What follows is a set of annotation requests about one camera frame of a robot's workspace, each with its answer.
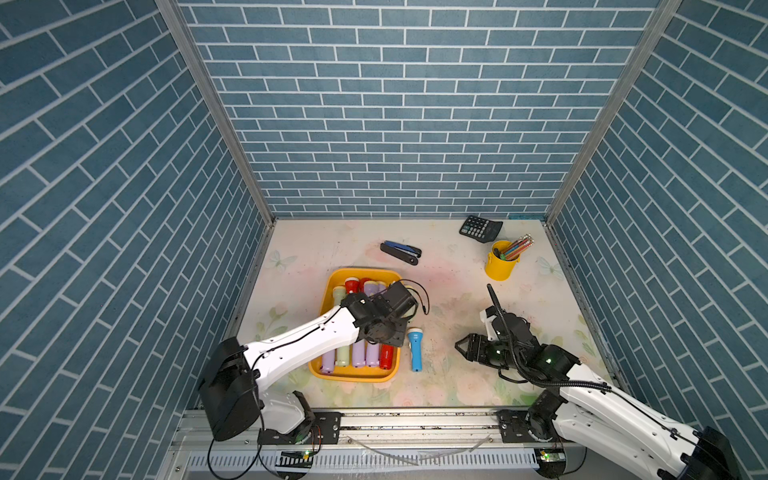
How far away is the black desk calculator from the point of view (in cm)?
115

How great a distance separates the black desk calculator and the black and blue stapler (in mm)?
226

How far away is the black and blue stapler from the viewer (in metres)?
1.08
